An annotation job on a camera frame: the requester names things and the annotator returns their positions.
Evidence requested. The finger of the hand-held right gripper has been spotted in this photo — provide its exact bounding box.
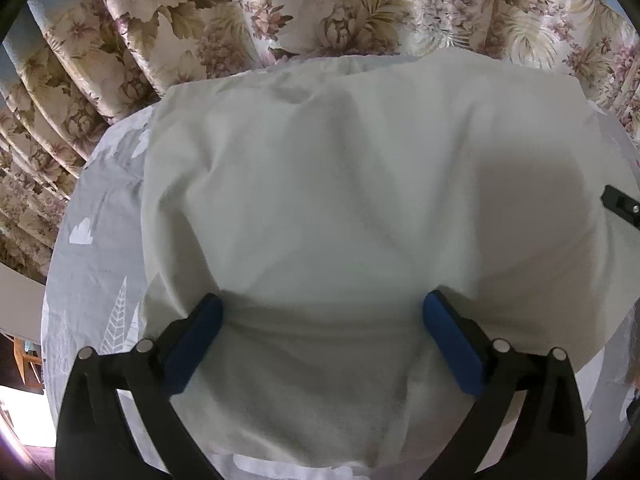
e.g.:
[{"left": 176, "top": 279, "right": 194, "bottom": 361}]
[{"left": 601, "top": 185, "right": 640, "bottom": 232}]

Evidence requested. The wooden chair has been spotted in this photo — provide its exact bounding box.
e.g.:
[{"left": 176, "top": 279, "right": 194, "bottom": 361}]
[{"left": 12, "top": 337, "right": 45, "bottom": 387}]

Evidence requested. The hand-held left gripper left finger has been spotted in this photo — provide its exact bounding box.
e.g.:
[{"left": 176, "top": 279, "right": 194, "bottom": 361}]
[{"left": 55, "top": 293, "right": 224, "bottom": 480}]

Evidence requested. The floral curtain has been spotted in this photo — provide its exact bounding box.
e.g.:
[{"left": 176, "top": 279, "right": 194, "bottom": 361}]
[{"left": 0, "top": 0, "right": 640, "bottom": 286}]

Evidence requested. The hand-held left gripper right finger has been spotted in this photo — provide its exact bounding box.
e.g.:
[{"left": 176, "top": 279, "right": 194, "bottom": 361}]
[{"left": 421, "top": 289, "right": 589, "bottom": 480}]

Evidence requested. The white ledge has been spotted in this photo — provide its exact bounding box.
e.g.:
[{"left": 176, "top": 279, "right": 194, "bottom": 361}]
[{"left": 0, "top": 264, "right": 48, "bottom": 335}]

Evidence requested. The grey printed bed sheet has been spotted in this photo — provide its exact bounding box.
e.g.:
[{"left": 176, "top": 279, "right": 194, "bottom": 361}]
[{"left": 40, "top": 55, "right": 640, "bottom": 480}]

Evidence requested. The cream hooded coat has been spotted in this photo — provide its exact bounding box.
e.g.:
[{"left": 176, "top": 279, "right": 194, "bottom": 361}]
[{"left": 137, "top": 52, "right": 638, "bottom": 472}]

